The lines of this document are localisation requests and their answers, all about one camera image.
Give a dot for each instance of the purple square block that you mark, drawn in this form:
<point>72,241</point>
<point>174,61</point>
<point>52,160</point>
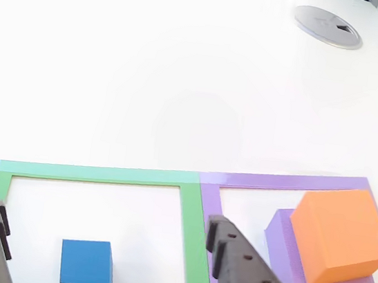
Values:
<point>280,244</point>

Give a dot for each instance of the orange square block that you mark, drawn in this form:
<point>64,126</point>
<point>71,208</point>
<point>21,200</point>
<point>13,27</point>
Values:
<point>337,234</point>

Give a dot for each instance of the small blue cube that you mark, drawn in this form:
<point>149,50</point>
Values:
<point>86,262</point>

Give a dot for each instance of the green square frame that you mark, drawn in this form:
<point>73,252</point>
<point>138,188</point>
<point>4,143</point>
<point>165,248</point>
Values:
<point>188,225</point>

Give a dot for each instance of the purple square frame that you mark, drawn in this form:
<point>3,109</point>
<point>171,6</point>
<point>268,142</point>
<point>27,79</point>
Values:
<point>274,180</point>

